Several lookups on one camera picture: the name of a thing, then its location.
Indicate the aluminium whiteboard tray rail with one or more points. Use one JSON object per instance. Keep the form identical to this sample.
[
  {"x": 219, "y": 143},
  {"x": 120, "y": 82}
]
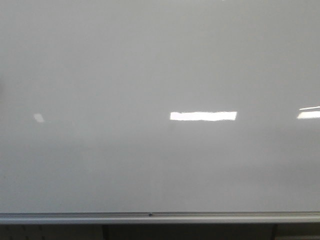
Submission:
[{"x": 121, "y": 218}]

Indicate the white whiteboard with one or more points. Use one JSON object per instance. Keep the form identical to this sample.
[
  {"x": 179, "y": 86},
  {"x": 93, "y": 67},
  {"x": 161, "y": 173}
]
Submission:
[{"x": 159, "y": 106}]

